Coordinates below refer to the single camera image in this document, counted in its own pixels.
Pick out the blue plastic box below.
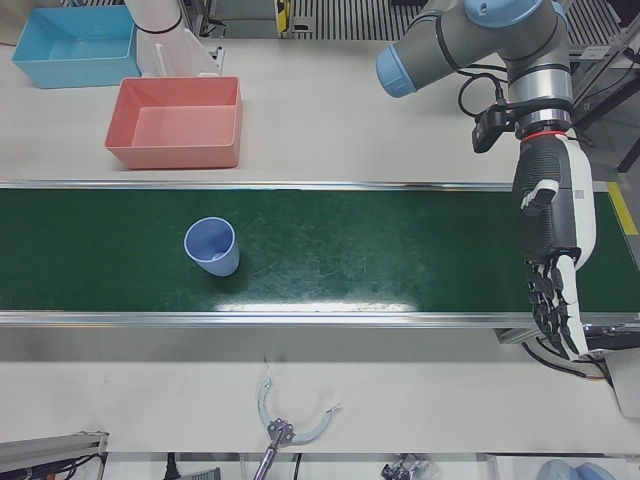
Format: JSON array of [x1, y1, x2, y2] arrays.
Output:
[[10, 5, 137, 90]]

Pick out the black tripod stand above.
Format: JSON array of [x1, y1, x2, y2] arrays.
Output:
[[569, 29, 640, 175]]

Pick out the metal rod with arc bracket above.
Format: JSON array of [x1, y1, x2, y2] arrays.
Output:
[[252, 357, 344, 480]]

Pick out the green belt conveyor aluminium frame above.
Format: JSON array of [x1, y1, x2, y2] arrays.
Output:
[[0, 179, 640, 346]]

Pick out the dark grey finned box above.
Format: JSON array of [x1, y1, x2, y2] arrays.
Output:
[[178, 466, 222, 480]]

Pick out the light blue headphones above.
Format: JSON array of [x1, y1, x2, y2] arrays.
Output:
[[537, 458, 616, 480]]

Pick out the white column mount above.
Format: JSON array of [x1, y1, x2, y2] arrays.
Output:
[[123, 0, 221, 79]]

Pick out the light blue plastic cup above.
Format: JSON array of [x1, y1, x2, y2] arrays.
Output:
[[183, 216, 241, 277]]

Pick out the yellow black post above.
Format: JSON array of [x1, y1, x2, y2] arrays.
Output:
[[272, 0, 295, 37]]

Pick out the aluminium profile post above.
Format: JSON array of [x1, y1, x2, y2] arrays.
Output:
[[0, 428, 111, 474]]

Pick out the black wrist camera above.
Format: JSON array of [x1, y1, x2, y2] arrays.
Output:
[[472, 108, 516, 154]]

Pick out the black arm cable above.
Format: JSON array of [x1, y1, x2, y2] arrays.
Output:
[[457, 63, 507, 119]]

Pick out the pink plastic box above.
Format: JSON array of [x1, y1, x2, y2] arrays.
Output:
[[103, 75, 245, 171]]

